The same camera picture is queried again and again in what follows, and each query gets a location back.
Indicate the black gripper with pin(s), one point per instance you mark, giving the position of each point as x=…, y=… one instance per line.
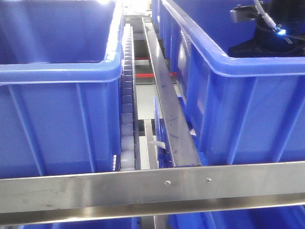
x=279, y=29

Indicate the blue bin right target shelf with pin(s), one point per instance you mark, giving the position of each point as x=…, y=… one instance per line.
x=243, y=110

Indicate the blue bin target shelf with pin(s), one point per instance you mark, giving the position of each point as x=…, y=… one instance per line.
x=243, y=110
x=60, y=86

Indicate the blue bin lower shelf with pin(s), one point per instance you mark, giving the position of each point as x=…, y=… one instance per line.
x=292, y=217

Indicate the blue bin left target shelf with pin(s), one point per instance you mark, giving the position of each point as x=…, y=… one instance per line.
x=60, y=86

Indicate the roller conveyor track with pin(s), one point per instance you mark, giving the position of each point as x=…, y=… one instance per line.
x=127, y=157

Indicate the steel target shelf frame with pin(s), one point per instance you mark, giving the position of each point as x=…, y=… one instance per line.
x=124, y=194

